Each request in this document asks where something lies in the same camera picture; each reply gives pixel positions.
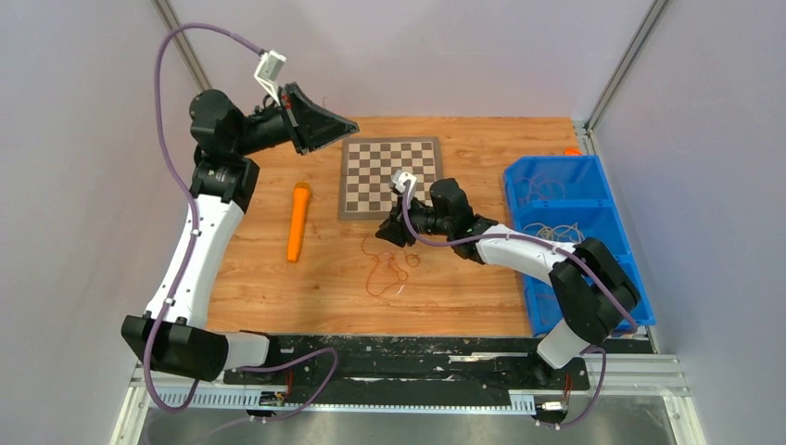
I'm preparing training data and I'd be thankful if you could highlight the orange plastic carrot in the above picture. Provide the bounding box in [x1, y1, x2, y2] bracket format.
[286, 182, 311, 263]

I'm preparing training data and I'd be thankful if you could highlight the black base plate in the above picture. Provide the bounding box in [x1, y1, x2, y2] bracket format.
[223, 335, 590, 406]

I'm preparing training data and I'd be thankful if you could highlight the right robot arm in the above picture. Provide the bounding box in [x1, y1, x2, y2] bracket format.
[375, 170, 641, 388]

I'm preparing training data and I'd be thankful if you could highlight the pink cable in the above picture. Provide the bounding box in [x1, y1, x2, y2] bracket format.
[515, 173, 576, 207]

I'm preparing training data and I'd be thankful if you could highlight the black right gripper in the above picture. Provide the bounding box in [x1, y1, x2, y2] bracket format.
[376, 195, 452, 248]

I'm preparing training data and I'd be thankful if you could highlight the left aluminium frame post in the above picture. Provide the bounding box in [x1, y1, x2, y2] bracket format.
[150, 0, 212, 124]

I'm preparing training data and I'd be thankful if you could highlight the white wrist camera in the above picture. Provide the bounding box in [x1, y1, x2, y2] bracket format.
[390, 170, 418, 194]
[253, 50, 287, 97]

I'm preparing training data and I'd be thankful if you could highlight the white slotted cable duct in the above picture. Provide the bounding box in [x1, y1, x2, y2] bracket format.
[188, 389, 536, 415]

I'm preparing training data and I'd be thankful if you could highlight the blue plastic bin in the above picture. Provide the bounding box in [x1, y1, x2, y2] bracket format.
[502, 156, 656, 326]

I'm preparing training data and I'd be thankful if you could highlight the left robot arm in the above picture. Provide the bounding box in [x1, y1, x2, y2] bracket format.
[120, 83, 360, 384]

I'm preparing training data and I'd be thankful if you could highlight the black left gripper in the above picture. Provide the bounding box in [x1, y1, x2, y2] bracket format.
[233, 83, 358, 158]

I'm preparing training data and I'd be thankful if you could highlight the right aluminium frame post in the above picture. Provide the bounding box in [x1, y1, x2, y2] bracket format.
[585, 0, 671, 134]

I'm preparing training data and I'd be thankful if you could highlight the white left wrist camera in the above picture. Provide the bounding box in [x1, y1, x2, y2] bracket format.
[253, 50, 287, 97]

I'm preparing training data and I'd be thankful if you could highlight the yellow cable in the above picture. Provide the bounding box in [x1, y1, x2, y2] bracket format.
[522, 222, 586, 246]

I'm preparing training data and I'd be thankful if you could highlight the aluminium frame post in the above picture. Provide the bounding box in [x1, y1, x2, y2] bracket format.
[585, 0, 671, 134]
[150, 0, 212, 124]

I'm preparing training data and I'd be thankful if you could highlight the wooden chessboard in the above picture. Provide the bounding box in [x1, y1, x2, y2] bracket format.
[338, 136, 443, 221]

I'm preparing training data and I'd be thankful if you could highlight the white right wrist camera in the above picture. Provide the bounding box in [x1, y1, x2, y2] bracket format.
[390, 170, 418, 194]

